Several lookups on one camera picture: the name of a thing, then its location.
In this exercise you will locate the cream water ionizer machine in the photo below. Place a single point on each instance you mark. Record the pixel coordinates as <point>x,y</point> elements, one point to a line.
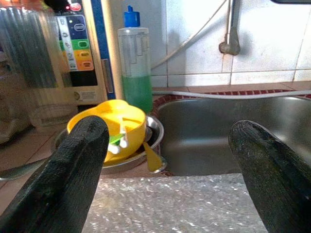
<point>80,43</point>

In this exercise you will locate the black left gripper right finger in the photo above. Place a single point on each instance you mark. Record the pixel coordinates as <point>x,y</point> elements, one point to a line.
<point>272,170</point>

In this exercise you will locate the yellow plastic bowl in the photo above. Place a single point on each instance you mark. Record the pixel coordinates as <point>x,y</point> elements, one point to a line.
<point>116,112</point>

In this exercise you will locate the ribbed glass jar orange lid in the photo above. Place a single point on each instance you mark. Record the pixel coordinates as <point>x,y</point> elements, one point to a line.
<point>29,48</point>

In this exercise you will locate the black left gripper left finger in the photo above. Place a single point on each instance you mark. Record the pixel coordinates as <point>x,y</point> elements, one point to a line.
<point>63,174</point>

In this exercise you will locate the green dish soap bottle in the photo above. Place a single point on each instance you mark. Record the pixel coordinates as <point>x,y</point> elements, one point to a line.
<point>136,92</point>

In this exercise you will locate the stainless steel bowl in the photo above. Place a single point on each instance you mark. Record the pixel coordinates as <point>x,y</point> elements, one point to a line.
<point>156,131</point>

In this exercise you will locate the stainless steel sink basin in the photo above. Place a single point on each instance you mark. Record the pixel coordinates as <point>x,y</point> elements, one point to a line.
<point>199,126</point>

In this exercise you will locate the metal spoon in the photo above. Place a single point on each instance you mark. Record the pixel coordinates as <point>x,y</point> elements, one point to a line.
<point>14,171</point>

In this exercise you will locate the black pan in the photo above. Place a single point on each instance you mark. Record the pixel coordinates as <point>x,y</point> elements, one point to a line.
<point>291,1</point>

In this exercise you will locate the metal faucet pipe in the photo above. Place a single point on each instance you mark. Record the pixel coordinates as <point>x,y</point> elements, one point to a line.
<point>234,36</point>

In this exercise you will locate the clear bubble wrap sheet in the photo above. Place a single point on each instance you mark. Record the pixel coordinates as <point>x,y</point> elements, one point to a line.
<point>170,206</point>

